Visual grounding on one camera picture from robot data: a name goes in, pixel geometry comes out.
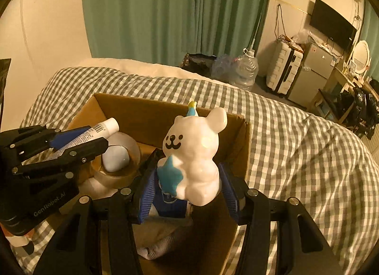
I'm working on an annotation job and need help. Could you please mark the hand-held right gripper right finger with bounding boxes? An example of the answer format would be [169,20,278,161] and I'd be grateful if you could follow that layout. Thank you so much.
[217,162,345,275]

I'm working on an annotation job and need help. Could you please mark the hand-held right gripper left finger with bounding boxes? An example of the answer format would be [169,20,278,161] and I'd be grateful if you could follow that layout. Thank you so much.
[32,149,163,275]

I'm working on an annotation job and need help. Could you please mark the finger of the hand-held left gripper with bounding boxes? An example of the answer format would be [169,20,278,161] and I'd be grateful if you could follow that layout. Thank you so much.
[13,137,108,175]
[0,125,93,160]

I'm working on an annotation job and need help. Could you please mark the white tube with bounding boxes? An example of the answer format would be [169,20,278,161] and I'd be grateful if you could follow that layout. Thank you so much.
[52,117,120,160]

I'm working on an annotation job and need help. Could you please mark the clear tape roll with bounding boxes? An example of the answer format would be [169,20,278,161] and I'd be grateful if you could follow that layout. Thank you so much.
[90,132,140,188]

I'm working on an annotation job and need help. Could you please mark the white bear figurine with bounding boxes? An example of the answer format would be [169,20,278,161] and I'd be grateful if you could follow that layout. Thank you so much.
[156,101,228,207]

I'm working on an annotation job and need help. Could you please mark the brown cardboard box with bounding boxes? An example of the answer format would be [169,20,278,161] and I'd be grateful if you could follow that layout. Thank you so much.
[47,93,252,275]

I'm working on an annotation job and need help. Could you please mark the pale blue ball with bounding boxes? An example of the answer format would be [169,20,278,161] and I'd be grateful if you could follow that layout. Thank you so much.
[102,145,130,172]

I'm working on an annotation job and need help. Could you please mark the grey cloth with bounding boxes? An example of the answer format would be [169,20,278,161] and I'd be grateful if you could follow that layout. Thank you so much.
[136,220,194,261]

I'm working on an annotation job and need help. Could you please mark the green checked blanket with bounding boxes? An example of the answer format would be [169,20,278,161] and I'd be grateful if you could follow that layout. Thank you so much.
[15,66,379,275]

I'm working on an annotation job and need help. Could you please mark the white bed sheet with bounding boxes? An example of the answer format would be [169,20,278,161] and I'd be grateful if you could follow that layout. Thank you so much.
[67,57,234,86]

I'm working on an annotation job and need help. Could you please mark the clear water jug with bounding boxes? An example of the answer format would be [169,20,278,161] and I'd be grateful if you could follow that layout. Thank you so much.
[229,48,259,90]

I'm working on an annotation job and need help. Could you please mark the crumpled clear plastic bag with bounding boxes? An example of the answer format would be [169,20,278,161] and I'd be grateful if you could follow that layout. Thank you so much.
[211,54,237,81]

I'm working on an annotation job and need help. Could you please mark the dark patterned bag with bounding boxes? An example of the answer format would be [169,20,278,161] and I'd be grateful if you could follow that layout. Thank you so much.
[181,53,215,72]

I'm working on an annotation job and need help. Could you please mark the white suitcase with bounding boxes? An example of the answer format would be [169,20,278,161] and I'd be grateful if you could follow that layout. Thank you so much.
[266,41,303,95]

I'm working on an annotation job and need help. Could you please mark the wide green curtain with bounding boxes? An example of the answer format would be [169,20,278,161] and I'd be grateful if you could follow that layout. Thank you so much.
[81,0,205,64]

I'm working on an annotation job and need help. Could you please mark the small grey fridge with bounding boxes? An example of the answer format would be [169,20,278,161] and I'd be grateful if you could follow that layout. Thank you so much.
[287,42,341,107]

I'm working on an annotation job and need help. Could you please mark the wooden dressing table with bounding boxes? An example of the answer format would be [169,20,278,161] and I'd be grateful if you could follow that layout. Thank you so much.
[309,66,379,122]

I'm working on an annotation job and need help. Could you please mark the black clothes pile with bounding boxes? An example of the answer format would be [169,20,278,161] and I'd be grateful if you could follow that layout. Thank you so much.
[340,87,379,139]

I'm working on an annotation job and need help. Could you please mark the white oval mirror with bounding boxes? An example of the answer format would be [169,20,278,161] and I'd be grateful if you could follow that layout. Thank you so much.
[352,40,371,76]

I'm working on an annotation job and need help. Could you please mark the narrow green curtain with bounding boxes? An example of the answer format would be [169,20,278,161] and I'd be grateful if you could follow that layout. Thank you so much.
[363,0,379,41]

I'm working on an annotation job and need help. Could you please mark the wall cable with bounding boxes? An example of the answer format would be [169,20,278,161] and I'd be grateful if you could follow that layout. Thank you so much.
[275,4,286,39]

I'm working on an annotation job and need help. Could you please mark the black wall television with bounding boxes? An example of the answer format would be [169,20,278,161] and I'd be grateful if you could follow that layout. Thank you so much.
[309,0,357,50]

